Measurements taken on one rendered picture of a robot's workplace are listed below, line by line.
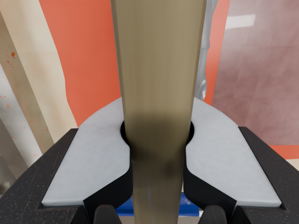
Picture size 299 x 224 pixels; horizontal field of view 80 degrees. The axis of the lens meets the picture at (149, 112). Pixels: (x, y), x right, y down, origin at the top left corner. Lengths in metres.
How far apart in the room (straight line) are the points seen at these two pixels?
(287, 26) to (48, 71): 0.32
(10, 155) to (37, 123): 1.86
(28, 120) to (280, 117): 0.39
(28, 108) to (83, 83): 0.09
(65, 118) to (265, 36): 0.31
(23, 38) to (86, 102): 0.11
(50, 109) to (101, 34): 0.15
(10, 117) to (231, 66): 0.32
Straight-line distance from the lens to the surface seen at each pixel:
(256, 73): 0.30
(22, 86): 0.31
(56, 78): 0.30
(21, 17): 0.29
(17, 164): 2.25
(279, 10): 0.28
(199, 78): 0.26
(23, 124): 0.32
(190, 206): 0.40
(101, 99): 0.29
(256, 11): 0.27
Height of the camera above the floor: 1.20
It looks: 58 degrees down
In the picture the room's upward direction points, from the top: 178 degrees counter-clockwise
